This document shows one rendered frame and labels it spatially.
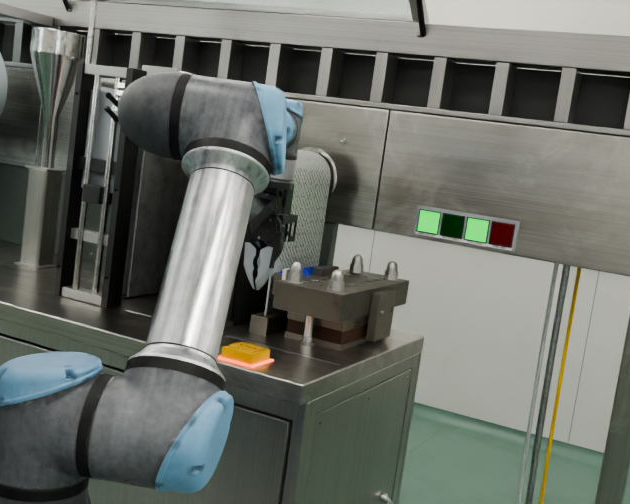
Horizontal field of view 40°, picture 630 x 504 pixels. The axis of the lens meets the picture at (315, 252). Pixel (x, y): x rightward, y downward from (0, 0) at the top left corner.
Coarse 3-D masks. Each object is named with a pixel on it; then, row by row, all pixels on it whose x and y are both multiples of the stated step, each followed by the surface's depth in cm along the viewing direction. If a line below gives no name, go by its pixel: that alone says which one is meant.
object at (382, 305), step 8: (376, 296) 194; (384, 296) 196; (392, 296) 200; (376, 304) 194; (384, 304) 197; (392, 304) 201; (376, 312) 194; (384, 312) 198; (392, 312) 202; (376, 320) 194; (384, 320) 198; (368, 328) 195; (376, 328) 195; (384, 328) 199; (368, 336) 195; (376, 336) 196; (384, 336) 200
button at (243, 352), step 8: (232, 344) 168; (240, 344) 169; (248, 344) 170; (224, 352) 166; (232, 352) 165; (240, 352) 164; (248, 352) 164; (256, 352) 165; (264, 352) 167; (240, 360) 164; (248, 360) 163; (256, 360) 165; (264, 360) 167
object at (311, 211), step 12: (300, 204) 198; (312, 204) 204; (324, 204) 210; (300, 216) 199; (312, 216) 205; (324, 216) 211; (288, 228) 195; (300, 228) 200; (312, 228) 206; (300, 240) 202; (312, 240) 207; (288, 252) 197; (300, 252) 203; (312, 252) 208; (288, 264) 198; (312, 264) 210
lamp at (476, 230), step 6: (468, 222) 203; (474, 222) 203; (480, 222) 202; (486, 222) 201; (468, 228) 203; (474, 228) 203; (480, 228) 202; (486, 228) 201; (468, 234) 203; (474, 234) 203; (480, 234) 202; (486, 234) 202; (474, 240) 203; (480, 240) 202
